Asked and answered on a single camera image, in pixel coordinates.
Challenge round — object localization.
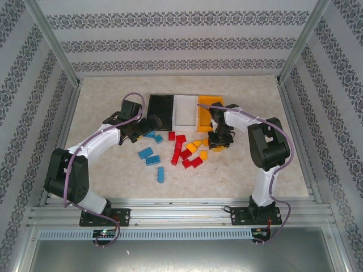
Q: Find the aluminium side rail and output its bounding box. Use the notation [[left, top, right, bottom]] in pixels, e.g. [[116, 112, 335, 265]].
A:
[[277, 80, 324, 205], [38, 83, 83, 207]]

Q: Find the black plastic container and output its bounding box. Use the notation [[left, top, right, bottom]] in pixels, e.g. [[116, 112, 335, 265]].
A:
[[147, 94, 175, 131]]

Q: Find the yellow plastic container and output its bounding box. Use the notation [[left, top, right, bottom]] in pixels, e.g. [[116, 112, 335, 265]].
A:
[[196, 95, 227, 133]]

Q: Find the aluminium frame post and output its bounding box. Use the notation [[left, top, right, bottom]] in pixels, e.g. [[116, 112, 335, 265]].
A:
[[277, 0, 333, 86], [24, 0, 83, 87]]

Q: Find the slotted grey cable duct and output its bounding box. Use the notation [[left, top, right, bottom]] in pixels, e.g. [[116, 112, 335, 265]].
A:
[[38, 228, 253, 241]]

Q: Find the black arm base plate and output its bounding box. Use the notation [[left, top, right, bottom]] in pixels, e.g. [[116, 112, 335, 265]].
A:
[[79, 208, 131, 227], [230, 206, 281, 227]]

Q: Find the long red lego brick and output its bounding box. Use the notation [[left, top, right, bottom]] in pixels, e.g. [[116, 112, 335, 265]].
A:
[[171, 141, 185, 165]]

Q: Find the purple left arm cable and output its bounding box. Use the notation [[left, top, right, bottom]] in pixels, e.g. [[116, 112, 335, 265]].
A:
[[62, 92, 150, 248]]

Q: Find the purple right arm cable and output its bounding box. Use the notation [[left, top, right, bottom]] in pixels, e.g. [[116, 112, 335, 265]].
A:
[[197, 102, 294, 247]]

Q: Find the aluminium mounting rail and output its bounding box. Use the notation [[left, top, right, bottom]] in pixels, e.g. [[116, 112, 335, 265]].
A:
[[27, 198, 337, 227]]

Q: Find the white plastic container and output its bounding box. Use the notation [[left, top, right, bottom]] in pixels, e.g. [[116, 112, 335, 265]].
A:
[[172, 95, 199, 132]]

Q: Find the grey metal panel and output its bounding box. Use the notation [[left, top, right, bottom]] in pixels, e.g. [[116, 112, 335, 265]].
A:
[[12, 226, 351, 272]]

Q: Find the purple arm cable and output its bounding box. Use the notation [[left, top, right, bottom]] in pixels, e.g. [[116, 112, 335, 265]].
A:
[[197, 102, 294, 247], [62, 92, 150, 248]]

